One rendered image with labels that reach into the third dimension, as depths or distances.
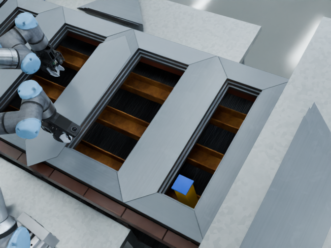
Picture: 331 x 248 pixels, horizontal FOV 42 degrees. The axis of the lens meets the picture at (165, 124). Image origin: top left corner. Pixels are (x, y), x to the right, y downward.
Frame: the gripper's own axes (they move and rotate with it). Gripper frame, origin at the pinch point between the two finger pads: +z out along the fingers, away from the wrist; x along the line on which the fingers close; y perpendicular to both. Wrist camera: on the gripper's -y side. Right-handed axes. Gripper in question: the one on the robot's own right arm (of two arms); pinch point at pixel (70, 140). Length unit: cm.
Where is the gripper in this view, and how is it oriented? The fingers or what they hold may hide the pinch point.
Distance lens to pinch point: 178.1
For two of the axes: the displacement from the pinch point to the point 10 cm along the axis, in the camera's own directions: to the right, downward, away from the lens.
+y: -8.4, -3.5, 4.1
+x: -5.1, 7.8, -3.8
